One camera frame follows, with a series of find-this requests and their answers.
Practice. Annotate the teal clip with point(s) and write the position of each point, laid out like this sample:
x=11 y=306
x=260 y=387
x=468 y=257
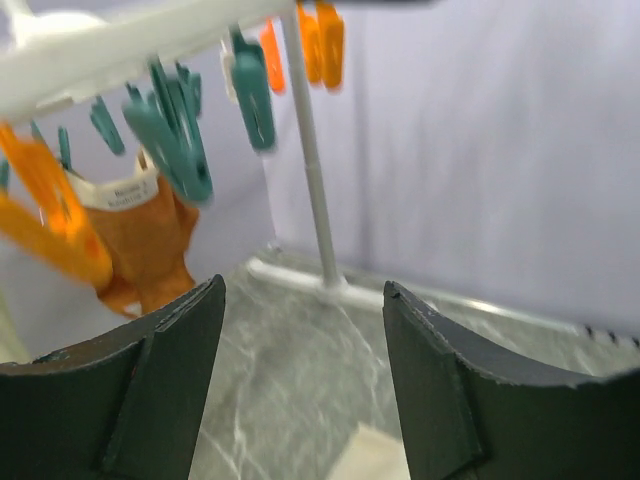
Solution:
x=250 y=81
x=165 y=123

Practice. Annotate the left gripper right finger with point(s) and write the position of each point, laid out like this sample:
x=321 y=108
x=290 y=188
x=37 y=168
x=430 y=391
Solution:
x=472 y=409

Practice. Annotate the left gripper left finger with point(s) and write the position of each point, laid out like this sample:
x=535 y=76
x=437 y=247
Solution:
x=127 y=404

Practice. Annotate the white oval clip hanger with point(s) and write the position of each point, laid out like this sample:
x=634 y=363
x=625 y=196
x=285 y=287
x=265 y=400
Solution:
x=64 y=57

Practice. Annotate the white metal drying rack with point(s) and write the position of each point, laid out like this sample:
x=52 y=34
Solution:
x=331 y=287

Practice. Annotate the orange underwear on right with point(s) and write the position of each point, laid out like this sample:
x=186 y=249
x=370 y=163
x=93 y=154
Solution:
x=147 y=231

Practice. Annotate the orange clip front left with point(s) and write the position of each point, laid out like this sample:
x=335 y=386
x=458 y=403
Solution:
x=62 y=236

